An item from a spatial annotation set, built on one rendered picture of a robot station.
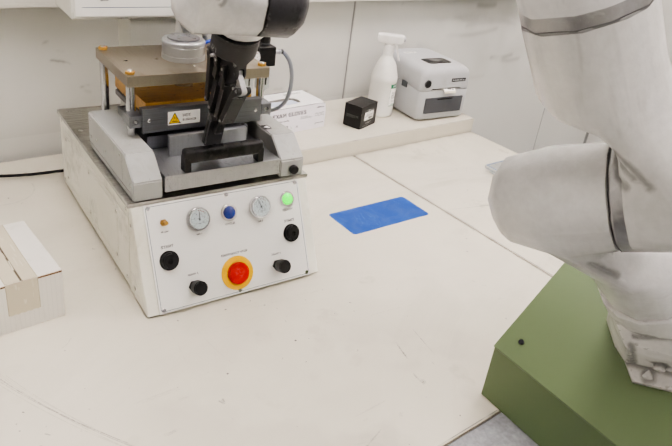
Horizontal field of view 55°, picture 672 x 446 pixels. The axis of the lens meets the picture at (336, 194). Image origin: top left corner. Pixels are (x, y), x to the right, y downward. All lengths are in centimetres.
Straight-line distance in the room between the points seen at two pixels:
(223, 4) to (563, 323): 65
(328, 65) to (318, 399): 128
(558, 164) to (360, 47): 153
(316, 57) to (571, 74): 152
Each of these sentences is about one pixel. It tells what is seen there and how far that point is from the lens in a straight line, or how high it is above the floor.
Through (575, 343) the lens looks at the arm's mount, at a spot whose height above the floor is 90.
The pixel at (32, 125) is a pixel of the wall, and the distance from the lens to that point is 172.
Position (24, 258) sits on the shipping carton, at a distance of 117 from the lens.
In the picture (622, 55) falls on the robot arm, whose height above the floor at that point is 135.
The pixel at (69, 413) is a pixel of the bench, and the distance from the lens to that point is 101.
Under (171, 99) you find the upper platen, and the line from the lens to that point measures 120.
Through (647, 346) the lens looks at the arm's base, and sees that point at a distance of 89.
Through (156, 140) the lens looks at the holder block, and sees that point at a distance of 121.
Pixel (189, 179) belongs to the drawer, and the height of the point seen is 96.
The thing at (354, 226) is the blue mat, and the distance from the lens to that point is 145.
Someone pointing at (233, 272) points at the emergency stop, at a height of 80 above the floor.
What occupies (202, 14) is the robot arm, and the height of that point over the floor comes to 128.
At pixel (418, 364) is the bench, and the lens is 111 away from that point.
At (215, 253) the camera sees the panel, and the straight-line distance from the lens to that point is 117.
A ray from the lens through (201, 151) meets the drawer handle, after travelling 112.
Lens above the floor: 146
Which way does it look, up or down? 27 degrees down
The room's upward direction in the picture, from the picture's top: 8 degrees clockwise
